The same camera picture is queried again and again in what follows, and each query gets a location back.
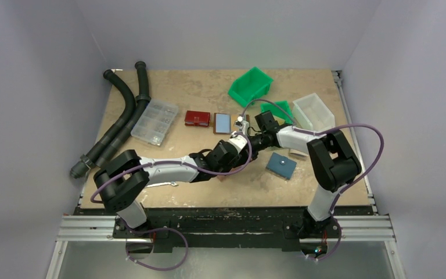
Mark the left black corrugated hose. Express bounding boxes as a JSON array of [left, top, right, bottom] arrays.
[[69, 69, 136, 180]]

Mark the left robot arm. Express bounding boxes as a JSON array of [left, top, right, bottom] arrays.
[[91, 135, 257, 228]]

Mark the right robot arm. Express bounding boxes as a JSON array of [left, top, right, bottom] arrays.
[[251, 112, 362, 223]]

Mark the aluminium frame rail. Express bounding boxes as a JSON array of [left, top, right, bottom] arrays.
[[45, 215, 115, 279]]

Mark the right black corrugated hose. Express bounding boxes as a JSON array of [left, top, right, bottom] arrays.
[[95, 61, 152, 169]]

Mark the blue leather card holder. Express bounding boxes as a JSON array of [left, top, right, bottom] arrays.
[[266, 152, 297, 180]]

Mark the purple cable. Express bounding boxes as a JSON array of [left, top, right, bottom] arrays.
[[240, 99, 386, 263], [89, 131, 254, 271]]

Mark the silver wrench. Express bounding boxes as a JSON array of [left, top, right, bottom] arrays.
[[145, 181, 178, 188]]

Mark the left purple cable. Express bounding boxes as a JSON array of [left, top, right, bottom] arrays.
[[89, 131, 254, 271]]

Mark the clear white plastic bin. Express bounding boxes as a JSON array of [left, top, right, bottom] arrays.
[[292, 93, 336, 132]]

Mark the large green plastic bin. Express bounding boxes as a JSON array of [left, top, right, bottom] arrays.
[[228, 67, 274, 108]]

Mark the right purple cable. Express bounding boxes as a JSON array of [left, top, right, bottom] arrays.
[[240, 99, 386, 263]]

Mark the brown open card holder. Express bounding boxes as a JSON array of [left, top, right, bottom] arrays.
[[213, 113, 240, 134]]

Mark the small green plastic bin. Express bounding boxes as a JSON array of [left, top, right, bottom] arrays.
[[260, 101, 294, 124]]

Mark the pink leather card holder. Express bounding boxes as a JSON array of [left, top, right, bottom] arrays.
[[217, 175, 228, 181]]

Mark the clear plastic organizer box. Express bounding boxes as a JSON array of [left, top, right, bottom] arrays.
[[131, 99, 179, 146]]

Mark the red leather card holder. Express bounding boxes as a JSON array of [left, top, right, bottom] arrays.
[[184, 110, 211, 127]]

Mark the black corrugated hose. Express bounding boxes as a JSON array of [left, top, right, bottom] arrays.
[[69, 69, 136, 180], [95, 61, 152, 169]]

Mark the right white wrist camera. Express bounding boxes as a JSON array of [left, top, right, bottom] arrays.
[[235, 115, 250, 135]]

